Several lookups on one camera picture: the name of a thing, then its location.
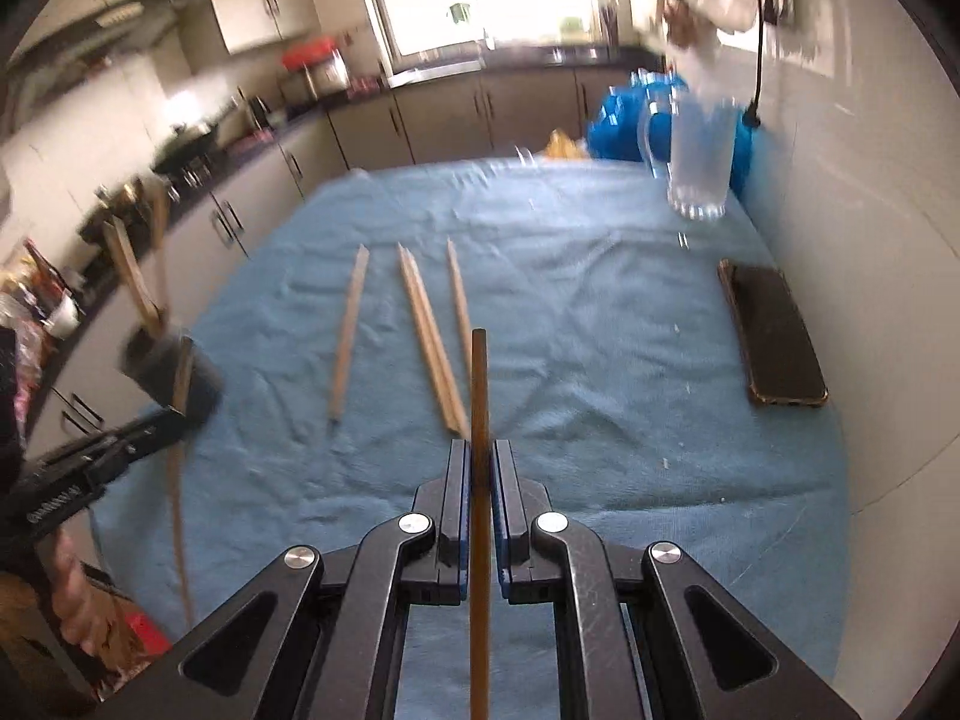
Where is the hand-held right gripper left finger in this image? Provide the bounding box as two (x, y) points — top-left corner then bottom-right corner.
(142, 439), (473, 720)

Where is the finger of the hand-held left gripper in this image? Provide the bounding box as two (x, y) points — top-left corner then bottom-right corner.
(118, 326), (185, 404)
(26, 345), (227, 485)

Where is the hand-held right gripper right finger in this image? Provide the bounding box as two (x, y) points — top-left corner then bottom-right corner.
(491, 439), (863, 720)

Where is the person's left hand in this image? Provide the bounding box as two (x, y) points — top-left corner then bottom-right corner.
(46, 531), (115, 655)

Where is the white cup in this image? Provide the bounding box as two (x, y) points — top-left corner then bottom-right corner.
(45, 292), (83, 336)

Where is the blue table cloth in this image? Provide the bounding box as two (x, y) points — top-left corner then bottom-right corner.
(88, 156), (854, 720)

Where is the gas stove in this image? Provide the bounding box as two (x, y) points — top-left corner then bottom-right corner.
(148, 154), (227, 192)

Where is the black wok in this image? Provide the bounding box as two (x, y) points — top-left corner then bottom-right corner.
(152, 124), (227, 175)

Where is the smartphone in clear case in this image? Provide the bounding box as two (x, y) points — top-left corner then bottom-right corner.
(717, 258), (830, 408)

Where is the range hood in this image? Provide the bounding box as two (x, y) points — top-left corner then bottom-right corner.
(6, 0), (182, 77)

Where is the red lidded steel cooker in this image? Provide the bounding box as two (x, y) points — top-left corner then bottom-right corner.
(280, 37), (351, 100)

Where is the yellow plastic bag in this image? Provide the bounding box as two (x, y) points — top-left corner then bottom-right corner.
(543, 130), (591, 161)

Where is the blue plastic bag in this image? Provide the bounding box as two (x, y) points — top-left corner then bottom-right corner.
(586, 71), (755, 197)

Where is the clear glass mug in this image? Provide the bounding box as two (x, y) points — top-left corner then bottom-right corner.
(637, 79), (741, 223)

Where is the brown hanging bundle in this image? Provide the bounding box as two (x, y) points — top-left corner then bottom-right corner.
(660, 0), (704, 47)

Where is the black power cable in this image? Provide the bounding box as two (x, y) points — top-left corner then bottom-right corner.
(742, 0), (779, 130)

